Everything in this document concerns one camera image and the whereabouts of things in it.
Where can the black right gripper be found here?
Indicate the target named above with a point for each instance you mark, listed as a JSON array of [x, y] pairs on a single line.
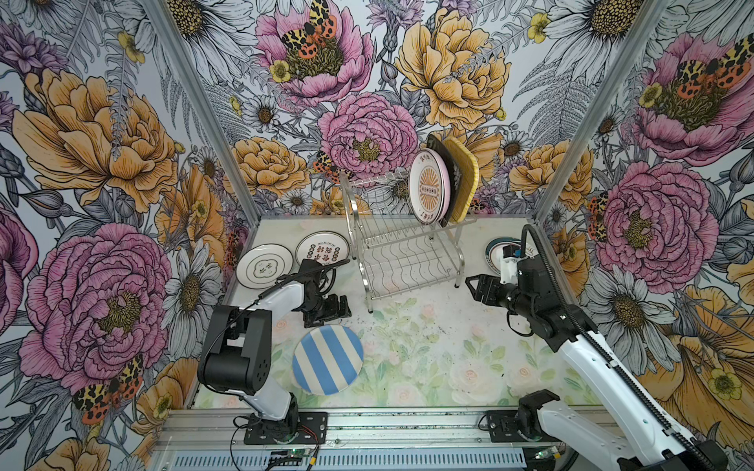
[[492, 291]]

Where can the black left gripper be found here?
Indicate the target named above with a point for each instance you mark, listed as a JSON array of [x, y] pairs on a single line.
[[329, 306]]

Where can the white plate green red band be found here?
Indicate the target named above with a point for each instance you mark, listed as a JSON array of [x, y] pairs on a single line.
[[504, 251]]

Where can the blue white striped plate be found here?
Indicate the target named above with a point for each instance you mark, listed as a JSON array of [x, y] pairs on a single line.
[[328, 360]]

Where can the white plate orange sunburst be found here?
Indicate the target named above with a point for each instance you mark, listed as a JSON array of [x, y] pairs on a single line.
[[426, 187]]

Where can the pink round plate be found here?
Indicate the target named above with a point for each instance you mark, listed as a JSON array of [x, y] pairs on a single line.
[[448, 181]]

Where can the yellow woven square plate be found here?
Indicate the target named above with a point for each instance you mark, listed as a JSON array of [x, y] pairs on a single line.
[[468, 165]]

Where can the black floral square plate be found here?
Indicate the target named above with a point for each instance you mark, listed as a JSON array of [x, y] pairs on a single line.
[[454, 173]]

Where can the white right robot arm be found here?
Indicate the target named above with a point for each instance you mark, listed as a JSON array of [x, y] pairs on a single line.
[[651, 438]]

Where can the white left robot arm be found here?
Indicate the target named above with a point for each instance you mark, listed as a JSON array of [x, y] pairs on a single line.
[[236, 357]]

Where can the chrome two-tier dish rack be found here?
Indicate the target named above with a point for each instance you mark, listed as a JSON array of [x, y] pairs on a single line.
[[394, 252]]

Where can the white plate red characters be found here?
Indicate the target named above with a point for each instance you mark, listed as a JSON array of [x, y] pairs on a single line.
[[325, 247]]

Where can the white plate green rim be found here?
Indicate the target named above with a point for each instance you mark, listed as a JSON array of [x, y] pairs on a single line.
[[261, 266]]

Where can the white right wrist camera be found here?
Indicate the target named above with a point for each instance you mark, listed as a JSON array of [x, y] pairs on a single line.
[[509, 268]]

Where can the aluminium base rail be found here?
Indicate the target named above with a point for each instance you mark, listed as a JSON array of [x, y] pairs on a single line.
[[408, 438]]

